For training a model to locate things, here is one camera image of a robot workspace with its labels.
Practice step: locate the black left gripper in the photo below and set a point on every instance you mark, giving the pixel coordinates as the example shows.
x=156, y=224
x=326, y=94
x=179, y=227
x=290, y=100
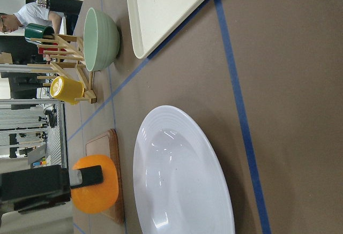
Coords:
x=30, y=190

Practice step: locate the orange fruit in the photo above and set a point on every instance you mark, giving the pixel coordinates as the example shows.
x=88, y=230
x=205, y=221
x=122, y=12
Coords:
x=94, y=184

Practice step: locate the white round plate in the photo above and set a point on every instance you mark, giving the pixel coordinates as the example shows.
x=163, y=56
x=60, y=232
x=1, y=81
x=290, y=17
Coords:
x=178, y=182

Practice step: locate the cream bear tray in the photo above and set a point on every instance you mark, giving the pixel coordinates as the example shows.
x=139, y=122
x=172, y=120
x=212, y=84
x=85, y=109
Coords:
x=152, y=21

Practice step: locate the wooden cutting board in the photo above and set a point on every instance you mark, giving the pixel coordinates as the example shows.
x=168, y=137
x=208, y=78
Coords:
x=105, y=147

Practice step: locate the yellow mug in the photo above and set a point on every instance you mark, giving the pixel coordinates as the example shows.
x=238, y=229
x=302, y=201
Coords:
x=66, y=89

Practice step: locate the wooden dish rack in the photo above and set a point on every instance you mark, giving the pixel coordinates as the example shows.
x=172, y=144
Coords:
x=69, y=62

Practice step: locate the red mug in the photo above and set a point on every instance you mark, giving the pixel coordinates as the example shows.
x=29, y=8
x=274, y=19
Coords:
x=42, y=48

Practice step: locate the green bowl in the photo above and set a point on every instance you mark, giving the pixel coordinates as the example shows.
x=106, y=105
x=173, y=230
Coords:
x=101, y=40

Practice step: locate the dark green mug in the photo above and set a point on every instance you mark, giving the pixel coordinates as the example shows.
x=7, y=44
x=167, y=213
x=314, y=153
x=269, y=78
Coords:
x=36, y=31

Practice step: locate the seated person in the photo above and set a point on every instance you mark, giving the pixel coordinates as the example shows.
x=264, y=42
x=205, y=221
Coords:
x=31, y=13

